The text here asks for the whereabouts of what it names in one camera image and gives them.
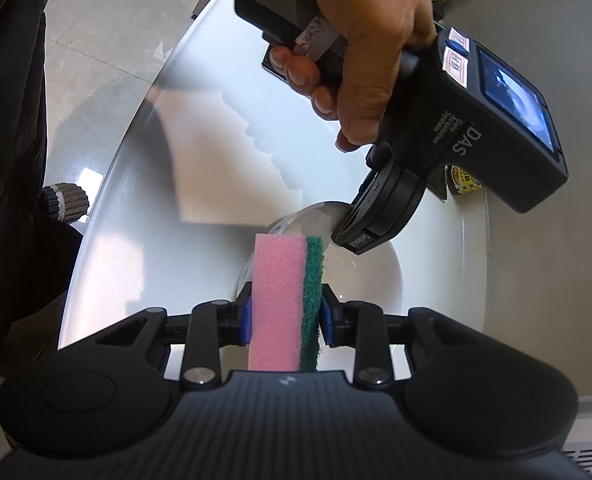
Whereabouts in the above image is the person's left hand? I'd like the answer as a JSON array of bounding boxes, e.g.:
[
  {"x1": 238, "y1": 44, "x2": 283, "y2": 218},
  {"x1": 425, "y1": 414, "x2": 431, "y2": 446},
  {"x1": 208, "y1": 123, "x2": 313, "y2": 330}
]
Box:
[{"x1": 268, "y1": 0, "x2": 439, "y2": 154}]

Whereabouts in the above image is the brown ribbed slipper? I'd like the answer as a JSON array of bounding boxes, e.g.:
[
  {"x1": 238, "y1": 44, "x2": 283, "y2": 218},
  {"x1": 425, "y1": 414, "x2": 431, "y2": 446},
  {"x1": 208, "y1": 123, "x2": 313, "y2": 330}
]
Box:
[{"x1": 40, "y1": 183, "x2": 91, "y2": 222}]

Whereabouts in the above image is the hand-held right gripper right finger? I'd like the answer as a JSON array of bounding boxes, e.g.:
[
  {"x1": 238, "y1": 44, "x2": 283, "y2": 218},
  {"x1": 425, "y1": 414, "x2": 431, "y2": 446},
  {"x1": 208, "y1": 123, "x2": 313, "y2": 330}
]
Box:
[{"x1": 320, "y1": 284, "x2": 497, "y2": 392}]

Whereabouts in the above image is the white ceramic bowl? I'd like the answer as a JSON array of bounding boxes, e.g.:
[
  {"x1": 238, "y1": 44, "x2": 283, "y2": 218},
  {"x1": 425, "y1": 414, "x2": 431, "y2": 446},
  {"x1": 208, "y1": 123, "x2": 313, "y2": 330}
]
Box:
[{"x1": 236, "y1": 201, "x2": 405, "y2": 381}]

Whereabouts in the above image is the pink and green sponge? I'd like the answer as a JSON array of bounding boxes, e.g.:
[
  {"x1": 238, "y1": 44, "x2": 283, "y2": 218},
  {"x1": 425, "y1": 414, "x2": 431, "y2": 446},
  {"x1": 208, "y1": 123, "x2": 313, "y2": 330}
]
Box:
[{"x1": 247, "y1": 234, "x2": 325, "y2": 374}]

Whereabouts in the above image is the black tablet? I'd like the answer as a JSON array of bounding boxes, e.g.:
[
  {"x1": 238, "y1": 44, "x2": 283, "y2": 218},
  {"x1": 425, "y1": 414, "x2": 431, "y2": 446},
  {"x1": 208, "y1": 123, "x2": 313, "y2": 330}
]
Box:
[{"x1": 425, "y1": 167, "x2": 455, "y2": 202}]

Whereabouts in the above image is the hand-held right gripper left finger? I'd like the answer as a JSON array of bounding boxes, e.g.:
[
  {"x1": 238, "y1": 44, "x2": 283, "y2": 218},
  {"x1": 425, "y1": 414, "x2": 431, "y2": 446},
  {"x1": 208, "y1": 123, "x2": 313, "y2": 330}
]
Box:
[{"x1": 93, "y1": 284, "x2": 255, "y2": 392}]

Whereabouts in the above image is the yellow printed can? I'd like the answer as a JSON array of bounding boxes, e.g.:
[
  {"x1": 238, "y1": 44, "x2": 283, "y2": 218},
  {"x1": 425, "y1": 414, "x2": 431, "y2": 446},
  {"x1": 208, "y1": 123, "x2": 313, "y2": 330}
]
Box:
[{"x1": 451, "y1": 164, "x2": 488, "y2": 196}]

